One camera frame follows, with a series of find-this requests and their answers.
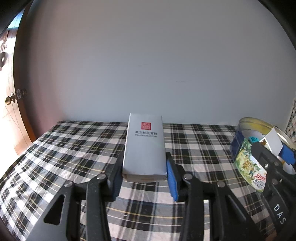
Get white charger plug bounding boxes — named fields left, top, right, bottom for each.
left=259, top=128, right=283, bottom=157

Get white box red logo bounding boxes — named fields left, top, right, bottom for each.
left=122, top=113, right=167, bottom=183

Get round cookie tin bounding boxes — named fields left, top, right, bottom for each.
left=230, top=116, right=296, bottom=193

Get teal toy brick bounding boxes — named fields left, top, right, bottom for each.
left=248, top=137, right=259, bottom=144

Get plaid pillow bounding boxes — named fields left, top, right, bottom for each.
left=285, top=99, right=296, bottom=143

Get black white plaid cloth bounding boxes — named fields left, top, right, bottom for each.
left=1, top=121, right=276, bottom=240

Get wooden door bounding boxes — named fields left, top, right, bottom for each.
left=1, top=10, right=36, bottom=159

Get brass door knob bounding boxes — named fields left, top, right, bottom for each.
left=4, top=89, right=27, bottom=105

